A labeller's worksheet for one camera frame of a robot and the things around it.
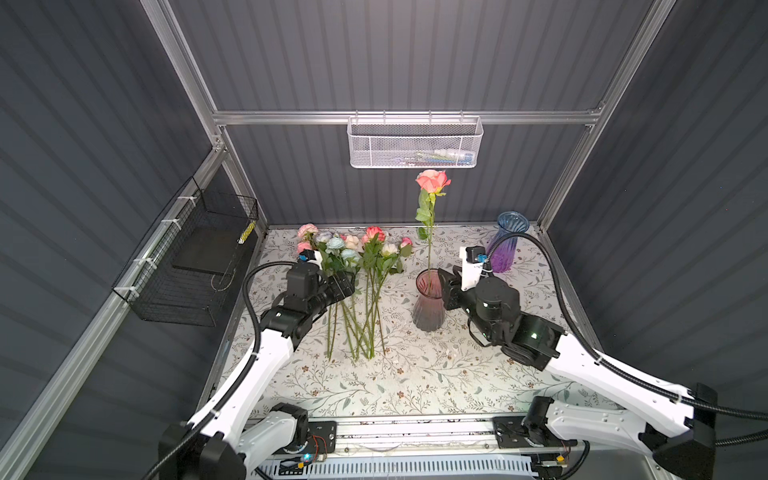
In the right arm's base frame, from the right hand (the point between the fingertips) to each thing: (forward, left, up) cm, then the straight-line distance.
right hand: (448, 272), depth 69 cm
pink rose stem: (+22, +20, -27) cm, 40 cm away
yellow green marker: (+16, +54, -2) cm, 56 cm away
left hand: (+4, +26, -8) cm, 28 cm away
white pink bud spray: (-4, +23, -29) cm, 37 cm away
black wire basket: (0, +66, -1) cm, 66 cm away
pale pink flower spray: (+33, +45, -25) cm, 60 cm away
